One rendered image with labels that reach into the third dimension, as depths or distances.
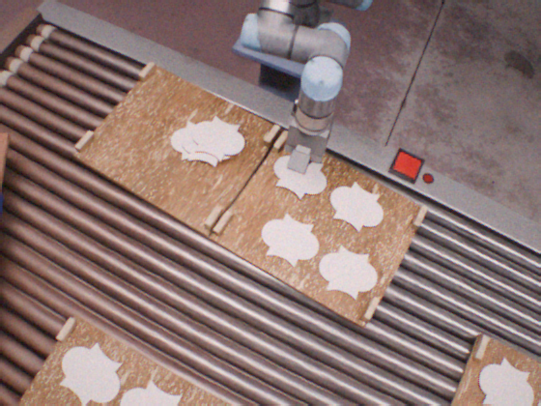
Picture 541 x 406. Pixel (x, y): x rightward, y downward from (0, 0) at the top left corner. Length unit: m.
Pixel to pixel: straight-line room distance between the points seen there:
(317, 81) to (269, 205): 0.41
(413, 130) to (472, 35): 0.79
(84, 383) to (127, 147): 0.59
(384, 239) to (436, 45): 1.91
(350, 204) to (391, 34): 1.84
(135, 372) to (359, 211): 0.64
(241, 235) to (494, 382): 0.67
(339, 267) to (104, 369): 0.57
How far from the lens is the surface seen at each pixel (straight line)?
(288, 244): 1.35
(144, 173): 1.45
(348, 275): 1.34
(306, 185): 1.42
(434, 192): 1.53
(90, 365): 1.29
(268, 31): 1.19
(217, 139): 1.45
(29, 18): 1.84
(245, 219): 1.38
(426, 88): 2.96
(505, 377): 1.40
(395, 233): 1.42
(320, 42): 1.18
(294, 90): 1.89
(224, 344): 1.29
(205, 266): 1.35
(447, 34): 3.27
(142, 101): 1.57
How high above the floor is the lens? 2.18
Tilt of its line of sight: 63 degrees down
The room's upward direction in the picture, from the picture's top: 9 degrees clockwise
